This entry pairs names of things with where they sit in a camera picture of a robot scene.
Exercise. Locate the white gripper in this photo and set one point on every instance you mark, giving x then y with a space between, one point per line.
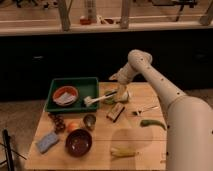
120 78

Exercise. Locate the white dish brush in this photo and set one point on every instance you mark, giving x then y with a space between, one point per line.
88 101

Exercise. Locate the small metal cup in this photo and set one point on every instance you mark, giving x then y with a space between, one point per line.
89 121

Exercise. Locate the orange peach fruit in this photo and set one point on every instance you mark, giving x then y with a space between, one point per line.
72 126

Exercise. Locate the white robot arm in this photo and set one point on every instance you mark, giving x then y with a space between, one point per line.
189 119

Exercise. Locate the grey cloth in bowl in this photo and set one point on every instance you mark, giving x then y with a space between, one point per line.
65 98

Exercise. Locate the green plastic tray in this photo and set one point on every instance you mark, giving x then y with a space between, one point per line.
86 86

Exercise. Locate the dark grape bunch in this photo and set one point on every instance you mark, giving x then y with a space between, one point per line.
59 125

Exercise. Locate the blue sponge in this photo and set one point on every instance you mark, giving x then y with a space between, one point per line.
45 143

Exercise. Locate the brown wooden block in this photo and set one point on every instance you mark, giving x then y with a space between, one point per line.
115 112

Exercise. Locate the clear green plastic cup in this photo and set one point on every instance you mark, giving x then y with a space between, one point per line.
110 97

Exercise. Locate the yellow banana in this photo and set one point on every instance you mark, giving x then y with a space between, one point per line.
123 152

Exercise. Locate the orange bowl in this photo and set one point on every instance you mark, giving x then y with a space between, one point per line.
69 89

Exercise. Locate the red object on shelf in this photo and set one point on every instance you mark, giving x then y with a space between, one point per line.
84 21

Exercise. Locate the black tripod stand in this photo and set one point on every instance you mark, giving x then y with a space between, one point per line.
8 151

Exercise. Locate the green pepper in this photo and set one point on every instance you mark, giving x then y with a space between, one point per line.
147 122

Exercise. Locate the dark brown bowl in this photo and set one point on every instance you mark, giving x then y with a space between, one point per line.
78 142

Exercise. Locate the metal spoon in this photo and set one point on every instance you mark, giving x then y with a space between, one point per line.
139 112

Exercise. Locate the white paper cup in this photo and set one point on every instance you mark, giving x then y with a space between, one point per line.
122 94

